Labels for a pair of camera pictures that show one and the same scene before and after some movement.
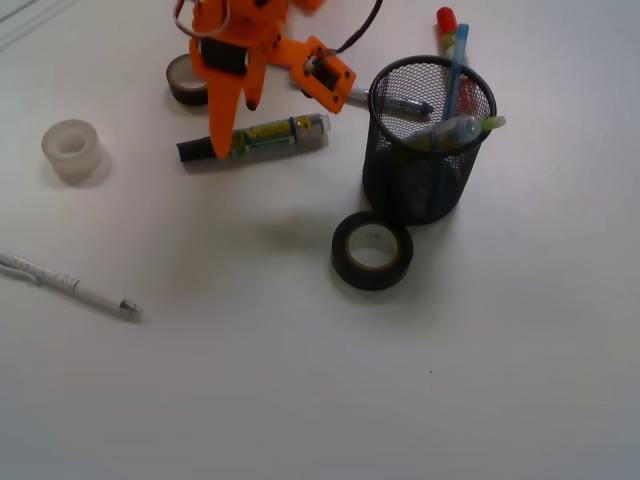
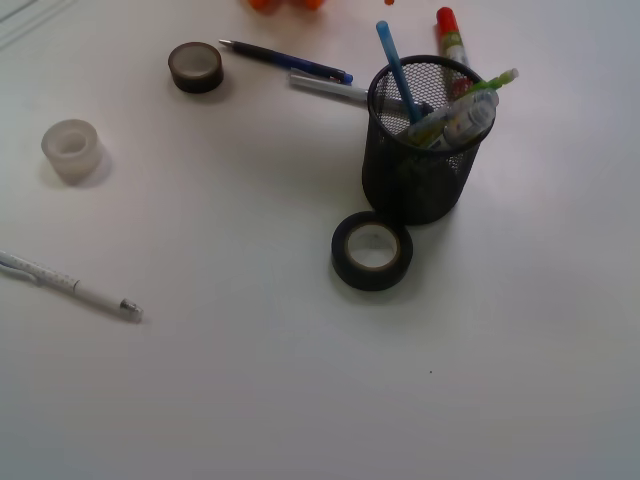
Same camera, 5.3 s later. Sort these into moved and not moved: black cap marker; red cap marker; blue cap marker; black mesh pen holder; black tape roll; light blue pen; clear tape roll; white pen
Moved: light blue pen; blue cap marker; black cap marker
Not moved: black tape roll; black mesh pen holder; red cap marker; white pen; clear tape roll
